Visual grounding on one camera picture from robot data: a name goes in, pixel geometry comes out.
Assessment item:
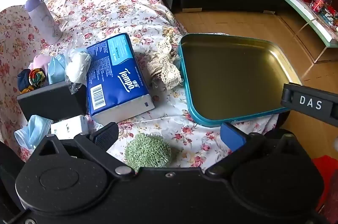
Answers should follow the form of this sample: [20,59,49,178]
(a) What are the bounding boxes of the navy multicoloured cloth bundle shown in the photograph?
[17,68,49,94]

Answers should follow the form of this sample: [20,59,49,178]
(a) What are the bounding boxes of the green knitted ball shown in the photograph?
[124,133,172,168]

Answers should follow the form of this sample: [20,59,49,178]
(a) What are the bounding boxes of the glass coffee table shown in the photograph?
[284,0,338,63]

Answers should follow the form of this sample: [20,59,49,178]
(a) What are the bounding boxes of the pink cloth pouch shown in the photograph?
[28,55,53,76]

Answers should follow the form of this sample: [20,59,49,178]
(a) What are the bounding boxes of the red fabric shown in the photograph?
[312,155,338,214]

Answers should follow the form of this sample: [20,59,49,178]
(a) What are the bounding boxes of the plastic bag with white roll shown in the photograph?
[63,48,92,94]

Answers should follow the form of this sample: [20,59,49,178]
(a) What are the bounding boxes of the purple water bottle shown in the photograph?
[25,0,62,45]

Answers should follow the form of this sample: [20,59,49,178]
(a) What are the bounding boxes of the black box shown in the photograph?
[16,81,87,121]

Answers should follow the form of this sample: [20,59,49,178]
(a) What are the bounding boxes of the small white box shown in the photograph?
[50,115,89,140]

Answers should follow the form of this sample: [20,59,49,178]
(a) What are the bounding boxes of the blue tissue pack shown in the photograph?
[86,33,156,124]

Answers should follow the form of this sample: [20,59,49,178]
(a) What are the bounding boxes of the teal metal tin tray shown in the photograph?
[177,33,303,127]

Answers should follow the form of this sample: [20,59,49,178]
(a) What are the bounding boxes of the cream lace pouch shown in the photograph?
[146,35,184,90]

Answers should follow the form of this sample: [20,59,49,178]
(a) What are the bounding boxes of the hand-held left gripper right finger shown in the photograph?
[206,122,304,178]

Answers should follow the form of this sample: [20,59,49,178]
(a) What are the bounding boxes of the floral blanket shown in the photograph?
[0,0,280,169]

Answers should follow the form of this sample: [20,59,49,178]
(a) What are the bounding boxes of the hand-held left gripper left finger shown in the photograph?
[33,122,136,175]

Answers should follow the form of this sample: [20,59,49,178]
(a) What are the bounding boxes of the blue face mask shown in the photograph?
[14,115,53,152]
[48,54,66,85]

